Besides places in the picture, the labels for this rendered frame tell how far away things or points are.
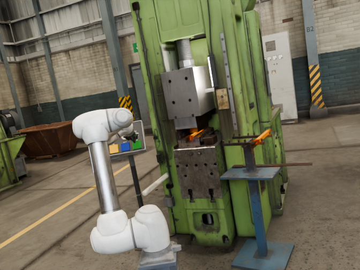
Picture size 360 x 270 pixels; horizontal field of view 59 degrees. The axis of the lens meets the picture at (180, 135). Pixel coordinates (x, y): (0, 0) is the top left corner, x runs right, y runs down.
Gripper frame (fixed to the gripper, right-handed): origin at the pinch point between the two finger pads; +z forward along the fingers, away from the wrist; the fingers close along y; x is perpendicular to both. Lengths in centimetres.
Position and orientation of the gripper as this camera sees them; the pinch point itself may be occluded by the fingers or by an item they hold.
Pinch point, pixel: (133, 140)
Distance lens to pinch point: 266.0
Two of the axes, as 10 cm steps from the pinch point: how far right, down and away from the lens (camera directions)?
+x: -1.7, -9.2, 3.4
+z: 0.6, 3.4, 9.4
